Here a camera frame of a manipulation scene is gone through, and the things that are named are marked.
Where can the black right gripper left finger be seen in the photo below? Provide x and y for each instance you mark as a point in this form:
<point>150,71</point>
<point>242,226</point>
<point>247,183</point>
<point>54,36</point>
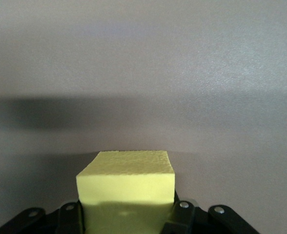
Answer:
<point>70,219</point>

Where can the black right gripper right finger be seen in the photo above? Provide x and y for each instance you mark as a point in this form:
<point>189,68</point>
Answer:
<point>182,219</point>

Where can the yellow foam cube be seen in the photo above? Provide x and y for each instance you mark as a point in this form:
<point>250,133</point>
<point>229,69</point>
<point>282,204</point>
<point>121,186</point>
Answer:
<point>126,185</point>

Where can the brown table cover sheet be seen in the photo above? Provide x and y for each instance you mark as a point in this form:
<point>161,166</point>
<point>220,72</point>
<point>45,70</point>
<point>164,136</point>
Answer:
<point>143,61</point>

